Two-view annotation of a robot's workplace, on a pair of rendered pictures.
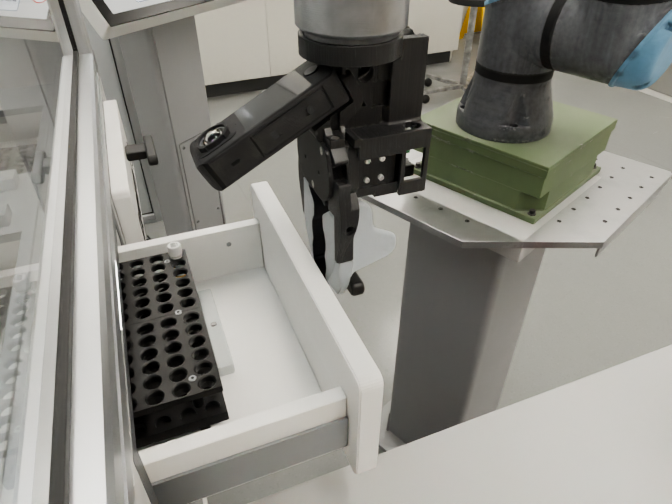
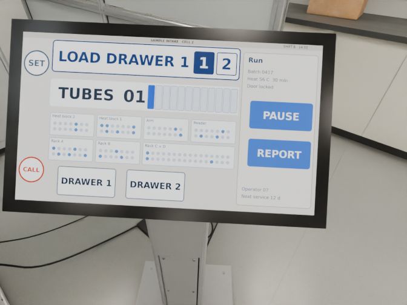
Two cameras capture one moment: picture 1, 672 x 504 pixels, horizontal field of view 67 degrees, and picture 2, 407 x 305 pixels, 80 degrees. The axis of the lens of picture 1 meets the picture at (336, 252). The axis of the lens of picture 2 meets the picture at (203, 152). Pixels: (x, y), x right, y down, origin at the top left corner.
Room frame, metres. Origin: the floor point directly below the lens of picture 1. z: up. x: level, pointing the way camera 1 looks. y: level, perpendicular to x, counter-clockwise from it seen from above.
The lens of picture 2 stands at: (1.17, 0.06, 1.29)
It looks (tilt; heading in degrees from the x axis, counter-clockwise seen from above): 40 degrees down; 60
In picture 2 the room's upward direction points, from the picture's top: 2 degrees clockwise
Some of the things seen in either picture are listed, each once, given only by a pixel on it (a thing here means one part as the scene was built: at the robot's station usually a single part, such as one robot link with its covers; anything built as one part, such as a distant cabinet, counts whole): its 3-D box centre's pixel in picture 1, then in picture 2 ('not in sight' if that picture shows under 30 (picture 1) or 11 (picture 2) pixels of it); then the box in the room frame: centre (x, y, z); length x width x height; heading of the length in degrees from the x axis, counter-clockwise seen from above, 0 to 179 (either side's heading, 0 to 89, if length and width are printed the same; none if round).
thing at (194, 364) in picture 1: (190, 312); not in sight; (0.31, 0.12, 0.90); 0.18 x 0.02 x 0.01; 22
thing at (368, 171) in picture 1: (358, 116); not in sight; (0.37, -0.02, 1.05); 0.09 x 0.08 x 0.12; 112
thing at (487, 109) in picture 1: (508, 93); not in sight; (0.80, -0.27, 0.91); 0.15 x 0.15 x 0.10
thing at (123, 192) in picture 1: (124, 177); not in sight; (0.59, 0.27, 0.87); 0.29 x 0.02 x 0.11; 22
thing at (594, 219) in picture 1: (492, 200); not in sight; (0.82, -0.29, 0.70); 0.45 x 0.44 x 0.12; 135
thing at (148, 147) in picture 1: (140, 151); not in sight; (0.60, 0.25, 0.91); 0.07 x 0.04 x 0.01; 22
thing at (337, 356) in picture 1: (303, 303); not in sight; (0.35, 0.03, 0.87); 0.29 x 0.02 x 0.11; 22
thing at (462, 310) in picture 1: (459, 329); not in sight; (0.80, -0.27, 0.38); 0.30 x 0.30 x 0.76; 45
